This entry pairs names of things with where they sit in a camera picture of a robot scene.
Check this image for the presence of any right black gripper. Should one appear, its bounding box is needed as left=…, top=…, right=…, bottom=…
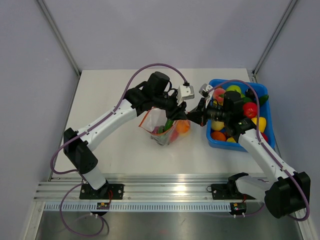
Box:
left=186, top=98, right=231, bottom=127

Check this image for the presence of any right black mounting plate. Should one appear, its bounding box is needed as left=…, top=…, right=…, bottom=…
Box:
left=206, top=183, right=255, bottom=201

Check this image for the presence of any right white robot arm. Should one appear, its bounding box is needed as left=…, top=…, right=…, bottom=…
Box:
left=187, top=91, right=311, bottom=222

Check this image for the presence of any orange toy fruit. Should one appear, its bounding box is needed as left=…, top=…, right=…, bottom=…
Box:
left=175, top=120, right=191, bottom=134

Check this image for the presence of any green toy cucumber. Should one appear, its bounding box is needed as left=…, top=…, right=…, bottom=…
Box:
left=258, top=94, right=269, bottom=107

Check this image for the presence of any white slotted cable duct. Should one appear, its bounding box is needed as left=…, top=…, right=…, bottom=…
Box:
left=44, top=202, right=231, bottom=213

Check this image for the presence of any red toy apple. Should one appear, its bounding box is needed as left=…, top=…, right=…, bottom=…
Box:
left=243, top=102, right=258, bottom=119

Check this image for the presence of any beige toy pear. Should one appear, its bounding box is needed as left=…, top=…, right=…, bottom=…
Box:
left=211, top=120, right=225, bottom=132

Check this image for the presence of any black mounting plate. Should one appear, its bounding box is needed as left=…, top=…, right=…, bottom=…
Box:
left=206, top=183, right=255, bottom=201
left=79, top=183, right=124, bottom=200

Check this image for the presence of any green toy chili pepper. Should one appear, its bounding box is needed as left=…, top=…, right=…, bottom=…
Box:
left=157, top=125, right=166, bottom=134

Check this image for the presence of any yellow toy bell pepper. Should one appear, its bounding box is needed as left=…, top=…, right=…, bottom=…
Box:
left=251, top=117, right=267, bottom=133

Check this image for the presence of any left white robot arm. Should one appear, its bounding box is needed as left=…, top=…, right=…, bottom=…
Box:
left=63, top=71, right=194, bottom=199

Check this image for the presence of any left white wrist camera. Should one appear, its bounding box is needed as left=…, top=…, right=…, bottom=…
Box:
left=176, top=85, right=195, bottom=106

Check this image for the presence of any green toy apple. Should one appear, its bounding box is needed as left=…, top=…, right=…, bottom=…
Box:
left=225, top=85, right=242, bottom=94

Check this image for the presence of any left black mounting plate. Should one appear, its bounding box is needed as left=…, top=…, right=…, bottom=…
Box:
left=79, top=183, right=124, bottom=200

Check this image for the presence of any small green toy pepper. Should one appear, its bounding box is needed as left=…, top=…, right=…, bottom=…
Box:
left=164, top=119, right=174, bottom=132

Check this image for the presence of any clear zip top bag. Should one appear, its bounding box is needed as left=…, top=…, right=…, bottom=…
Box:
left=139, top=107, right=191, bottom=146

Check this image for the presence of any aluminium rail base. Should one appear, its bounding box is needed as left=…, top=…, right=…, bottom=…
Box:
left=33, top=173, right=303, bottom=202

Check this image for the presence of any yellow toy banana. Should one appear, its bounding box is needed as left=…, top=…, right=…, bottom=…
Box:
left=226, top=136, right=237, bottom=143

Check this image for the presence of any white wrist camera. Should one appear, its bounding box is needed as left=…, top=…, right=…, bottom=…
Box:
left=176, top=85, right=195, bottom=106
left=198, top=83, right=213, bottom=107

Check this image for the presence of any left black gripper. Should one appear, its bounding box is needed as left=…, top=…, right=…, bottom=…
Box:
left=153, top=90, right=188, bottom=121

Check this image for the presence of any red toy tomato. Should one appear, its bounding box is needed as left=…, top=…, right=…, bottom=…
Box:
left=261, top=132, right=268, bottom=142

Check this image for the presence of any pink toy peach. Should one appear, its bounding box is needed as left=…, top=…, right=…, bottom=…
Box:
left=212, top=88, right=226, bottom=105

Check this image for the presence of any dark toy avocado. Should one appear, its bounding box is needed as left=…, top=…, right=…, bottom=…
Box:
left=245, top=88, right=256, bottom=99

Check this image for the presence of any orange toy tomato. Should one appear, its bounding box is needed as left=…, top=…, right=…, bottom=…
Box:
left=210, top=131, right=227, bottom=142

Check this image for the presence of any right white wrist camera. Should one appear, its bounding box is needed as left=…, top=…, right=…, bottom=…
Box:
left=198, top=83, right=213, bottom=107

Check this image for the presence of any purple toy onion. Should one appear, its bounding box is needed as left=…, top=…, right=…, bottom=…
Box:
left=152, top=126, right=160, bottom=134

